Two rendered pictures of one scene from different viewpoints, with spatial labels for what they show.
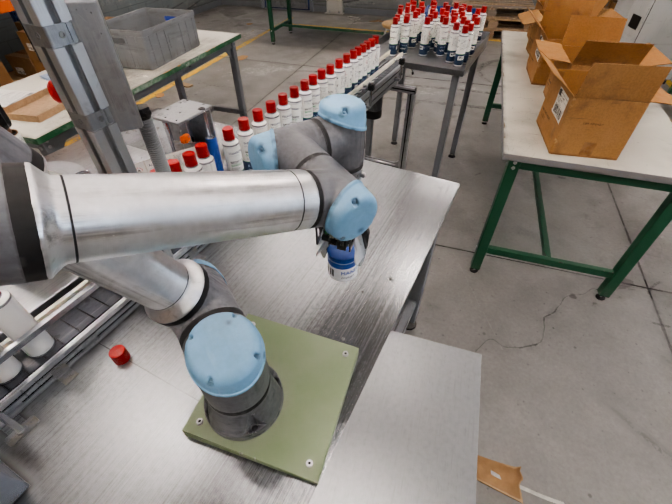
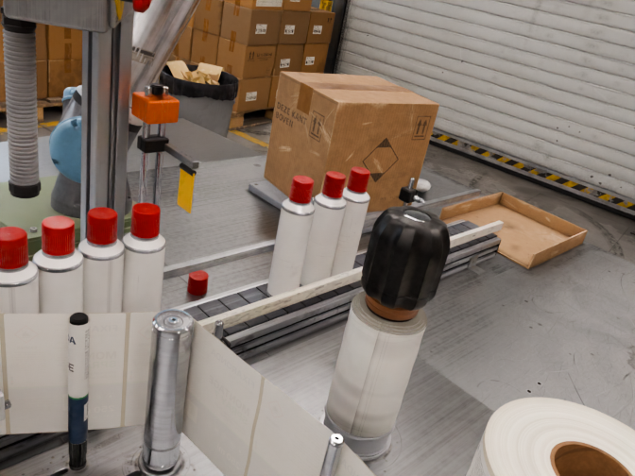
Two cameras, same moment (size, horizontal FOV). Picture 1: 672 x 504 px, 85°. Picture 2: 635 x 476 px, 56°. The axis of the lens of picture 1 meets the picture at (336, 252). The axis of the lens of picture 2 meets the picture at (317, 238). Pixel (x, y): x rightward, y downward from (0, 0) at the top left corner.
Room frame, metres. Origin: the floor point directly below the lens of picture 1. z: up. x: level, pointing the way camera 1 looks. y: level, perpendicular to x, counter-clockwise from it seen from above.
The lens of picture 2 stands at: (1.23, 0.87, 1.40)
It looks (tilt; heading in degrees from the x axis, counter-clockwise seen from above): 26 degrees down; 194
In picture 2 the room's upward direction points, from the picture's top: 12 degrees clockwise
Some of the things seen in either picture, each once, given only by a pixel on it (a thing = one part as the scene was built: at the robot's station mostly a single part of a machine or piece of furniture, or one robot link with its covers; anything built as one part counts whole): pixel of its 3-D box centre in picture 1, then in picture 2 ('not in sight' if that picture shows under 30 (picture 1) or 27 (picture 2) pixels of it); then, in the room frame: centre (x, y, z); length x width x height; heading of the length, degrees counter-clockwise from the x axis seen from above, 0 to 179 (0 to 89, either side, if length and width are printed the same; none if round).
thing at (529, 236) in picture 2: not in sight; (513, 226); (-0.28, 1.00, 0.85); 0.30 x 0.26 x 0.04; 153
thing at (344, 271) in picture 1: (342, 260); not in sight; (0.59, -0.02, 0.98); 0.07 x 0.07 x 0.07
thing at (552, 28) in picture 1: (562, 43); not in sight; (2.41, -1.33, 0.97); 0.45 x 0.38 x 0.37; 75
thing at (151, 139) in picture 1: (157, 155); (22, 107); (0.71, 0.38, 1.18); 0.04 x 0.04 x 0.21
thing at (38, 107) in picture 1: (44, 103); not in sight; (1.90, 1.50, 0.82); 0.34 x 0.24 x 0.03; 168
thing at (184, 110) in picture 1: (181, 111); not in sight; (1.03, 0.44, 1.14); 0.14 x 0.11 x 0.01; 153
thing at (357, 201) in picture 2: not in sight; (348, 225); (0.32, 0.69, 0.98); 0.05 x 0.05 x 0.20
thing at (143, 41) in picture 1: (148, 37); not in sight; (2.78, 1.26, 0.91); 0.60 x 0.40 x 0.22; 166
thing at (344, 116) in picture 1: (340, 134); not in sight; (0.57, -0.01, 1.30); 0.09 x 0.08 x 0.11; 124
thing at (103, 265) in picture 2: not in sight; (100, 288); (0.71, 0.49, 0.98); 0.05 x 0.05 x 0.20
